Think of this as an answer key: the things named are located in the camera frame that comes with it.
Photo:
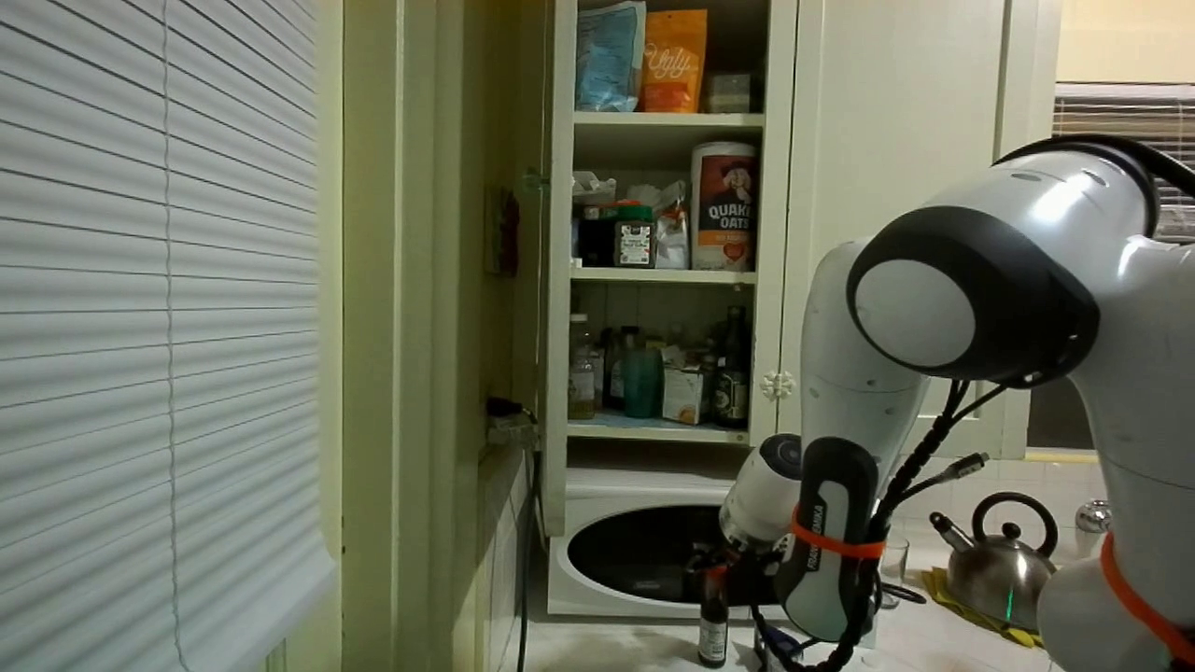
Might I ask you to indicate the dark bottle on shelf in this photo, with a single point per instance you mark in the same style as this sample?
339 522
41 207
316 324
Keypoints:
730 384

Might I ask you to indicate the oatmeal canister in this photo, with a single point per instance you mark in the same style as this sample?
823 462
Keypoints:
724 207

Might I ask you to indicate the yellow cloth under kettle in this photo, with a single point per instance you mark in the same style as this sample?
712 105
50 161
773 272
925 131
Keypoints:
940 592

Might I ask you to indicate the cream cupboard door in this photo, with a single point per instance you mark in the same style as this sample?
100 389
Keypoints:
902 256

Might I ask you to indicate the white window blind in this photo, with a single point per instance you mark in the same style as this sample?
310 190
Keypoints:
1155 128
157 335

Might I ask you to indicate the steel kettle black handle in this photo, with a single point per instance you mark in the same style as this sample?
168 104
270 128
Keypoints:
997 572

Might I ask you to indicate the white spice container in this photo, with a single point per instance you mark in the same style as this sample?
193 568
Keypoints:
638 238

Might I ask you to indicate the blue snack bag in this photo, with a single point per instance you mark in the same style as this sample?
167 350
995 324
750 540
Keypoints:
609 57

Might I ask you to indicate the white microwave oven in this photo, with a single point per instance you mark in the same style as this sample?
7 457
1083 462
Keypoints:
629 542

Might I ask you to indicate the orange cereal box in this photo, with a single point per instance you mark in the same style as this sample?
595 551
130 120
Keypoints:
675 63

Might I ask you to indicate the cream open cupboard frame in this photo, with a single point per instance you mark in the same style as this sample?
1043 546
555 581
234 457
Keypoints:
618 462

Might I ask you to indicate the white window blind far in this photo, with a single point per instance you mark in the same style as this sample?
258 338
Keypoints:
1155 128

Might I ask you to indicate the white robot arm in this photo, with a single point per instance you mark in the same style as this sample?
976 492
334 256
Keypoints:
1119 324

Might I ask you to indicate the teal bottle on shelf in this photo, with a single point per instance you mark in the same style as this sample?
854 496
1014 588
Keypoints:
645 384

